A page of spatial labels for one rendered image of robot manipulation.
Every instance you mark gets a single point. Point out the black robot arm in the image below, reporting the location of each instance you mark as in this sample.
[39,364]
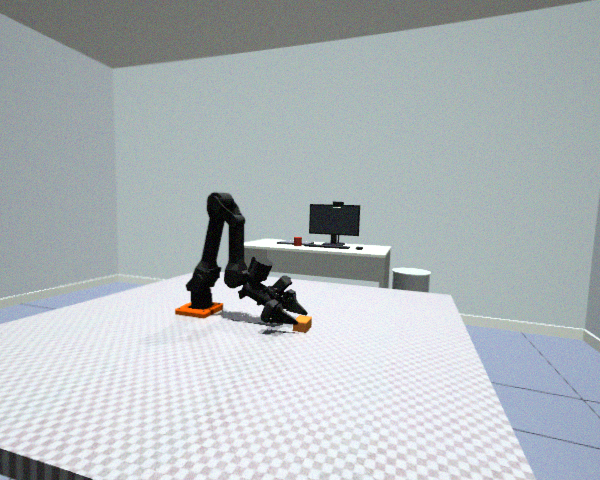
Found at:
[221,207]

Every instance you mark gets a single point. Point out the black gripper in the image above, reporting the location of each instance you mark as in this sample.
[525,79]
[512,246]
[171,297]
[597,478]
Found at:
[273,310]

